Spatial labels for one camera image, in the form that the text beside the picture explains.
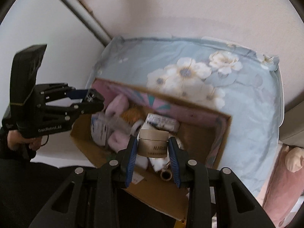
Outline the person's left hand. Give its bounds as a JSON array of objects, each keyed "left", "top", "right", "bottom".
[{"left": 7, "top": 130, "right": 43, "bottom": 152}]

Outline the white printed packet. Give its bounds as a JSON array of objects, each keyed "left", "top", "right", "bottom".
[{"left": 145, "top": 113, "right": 180, "bottom": 132}]

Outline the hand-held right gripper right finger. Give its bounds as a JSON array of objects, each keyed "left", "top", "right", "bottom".
[{"left": 168, "top": 136, "right": 273, "bottom": 228}]

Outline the beige plush toy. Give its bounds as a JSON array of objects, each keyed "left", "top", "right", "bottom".
[{"left": 285, "top": 147, "right": 304, "bottom": 172}]

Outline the pink fluffy sock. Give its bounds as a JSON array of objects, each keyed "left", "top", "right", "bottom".
[
  {"left": 107, "top": 128, "right": 133, "bottom": 154},
  {"left": 104, "top": 94, "right": 130, "bottom": 120}
]

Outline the white patterned sock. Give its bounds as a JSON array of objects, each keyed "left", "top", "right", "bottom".
[{"left": 148, "top": 156, "right": 172, "bottom": 172}]

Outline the brown plush toy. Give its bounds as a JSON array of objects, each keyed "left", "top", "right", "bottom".
[{"left": 121, "top": 108, "right": 143, "bottom": 123}]

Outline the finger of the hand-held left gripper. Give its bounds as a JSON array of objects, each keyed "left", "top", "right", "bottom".
[
  {"left": 44, "top": 100, "right": 86, "bottom": 124},
  {"left": 36, "top": 83, "right": 89, "bottom": 100}
]

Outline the desktop with floral blue cloth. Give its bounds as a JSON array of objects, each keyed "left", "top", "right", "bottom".
[{"left": 84, "top": 36, "right": 285, "bottom": 196}]

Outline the cardboard box with pink lining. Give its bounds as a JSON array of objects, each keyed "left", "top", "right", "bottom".
[{"left": 70, "top": 78, "right": 232, "bottom": 221}]

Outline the clear box with blue label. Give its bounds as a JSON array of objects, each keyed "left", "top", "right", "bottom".
[{"left": 91, "top": 113, "right": 119, "bottom": 145}]

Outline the small brown tape roll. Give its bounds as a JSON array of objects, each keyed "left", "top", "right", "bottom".
[{"left": 160, "top": 170, "right": 173, "bottom": 181}]

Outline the bronze cream jar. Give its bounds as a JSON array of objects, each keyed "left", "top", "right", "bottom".
[{"left": 138, "top": 129, "right": 169, "bottom": 158}]

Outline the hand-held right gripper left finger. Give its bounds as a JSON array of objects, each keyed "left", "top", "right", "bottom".
[{"left": 28, "top": 137, "right": 139, "bottom": 228}]

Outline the grey metal pipe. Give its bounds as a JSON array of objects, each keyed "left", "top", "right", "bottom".
[{"left": 41, "top": 0, "right": 112, "bottom": 47}]

